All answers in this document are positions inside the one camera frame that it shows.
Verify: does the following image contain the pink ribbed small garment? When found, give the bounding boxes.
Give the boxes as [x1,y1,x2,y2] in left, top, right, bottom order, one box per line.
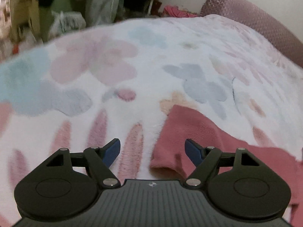
[150,105,302,226]

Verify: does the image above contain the hanging grey clothes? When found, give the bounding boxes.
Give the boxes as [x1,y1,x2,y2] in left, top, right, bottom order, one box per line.
[85,0,119,27]

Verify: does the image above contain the white floral fleece blanket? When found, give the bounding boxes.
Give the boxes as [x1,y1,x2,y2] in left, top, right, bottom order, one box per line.
[1,15,302,226]

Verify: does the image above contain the white plastic bag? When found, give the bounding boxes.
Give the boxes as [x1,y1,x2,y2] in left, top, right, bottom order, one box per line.
[48,11,86,40]

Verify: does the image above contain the mauve quilted headboard cushion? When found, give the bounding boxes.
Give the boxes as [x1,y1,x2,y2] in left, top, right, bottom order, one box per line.
[200,0,302,67]

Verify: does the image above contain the magenta crumpled cloth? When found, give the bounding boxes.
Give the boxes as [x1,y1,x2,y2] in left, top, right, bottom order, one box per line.
[162,5,199,18]

